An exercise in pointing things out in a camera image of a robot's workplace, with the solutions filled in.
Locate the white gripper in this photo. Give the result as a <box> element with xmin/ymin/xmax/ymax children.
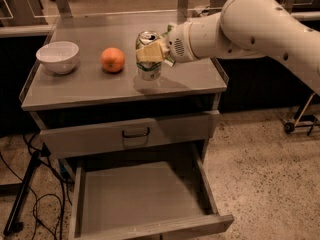
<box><xmin>136</xmin><ymin>22</ymin><xmax>197</xmax><ymax>63</ymax></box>

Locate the green 7up can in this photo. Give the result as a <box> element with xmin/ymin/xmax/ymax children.
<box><xmin>136</xmin><ymin>31</ymin><xmax>161</xmax><ymax>81</ymax></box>

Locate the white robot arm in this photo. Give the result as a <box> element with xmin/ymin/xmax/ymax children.
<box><xmin>136</xmin><ymin>0</ymin><xmax>320</xmax><ymax>94</ymax></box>

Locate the grey drawer cabinet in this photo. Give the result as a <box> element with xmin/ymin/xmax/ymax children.
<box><xmin>18</xmin><ymin>10</ymin><xmax>235</xmax><ymax>240</ymax></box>

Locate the grey top drawer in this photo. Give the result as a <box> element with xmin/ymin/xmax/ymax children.
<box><xmin>40</xmin><ymin>110</ymin><xmax>219</xmax><ymax>159</ymax></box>

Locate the open grey middle drawer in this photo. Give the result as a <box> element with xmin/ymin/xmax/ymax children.
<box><xmin>69</xmin><ymin>149</ymin><xmax>234</xmax><ymax>240</ymax></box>

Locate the green chip bag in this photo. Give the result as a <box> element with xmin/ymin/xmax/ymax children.
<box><xmin>160</xmin><ymin>22</ymin><xmax>176</xmax><ymax>67</ymax></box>

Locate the orange fruit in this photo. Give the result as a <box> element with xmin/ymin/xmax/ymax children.
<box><xmin>101</xmin><ymin>48</ymin><xmax>125</xmax><ymax>73</ymax></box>

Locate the white bowl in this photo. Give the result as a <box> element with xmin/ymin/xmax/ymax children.
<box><xmin>36</xmin><ymin>41</ymin><xmax>80</xmax><ymax>74</ymax></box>

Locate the black tripod stand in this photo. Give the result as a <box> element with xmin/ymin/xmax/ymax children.
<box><xmin>3</xmin><ymin>150</ymin><xmax>41</xmax><ymax>236</ymax></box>

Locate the black drawer handle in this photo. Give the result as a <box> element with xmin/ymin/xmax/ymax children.
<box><xmin>122</xmin><ymin>127</ymin><xmax>151</xmax><ymax>139</ymax></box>

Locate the black floor cable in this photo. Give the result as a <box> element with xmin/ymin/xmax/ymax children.
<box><xmin>0</xmin><ymin>132</ymin><xmax>74</xmax><ymax>240</ymax></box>

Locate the wheeled cart frame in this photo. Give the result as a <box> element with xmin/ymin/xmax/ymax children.
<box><xmin>281</xmin><ymin>93</ymin><xmax>320</xmax><ymax>136</ymax></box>

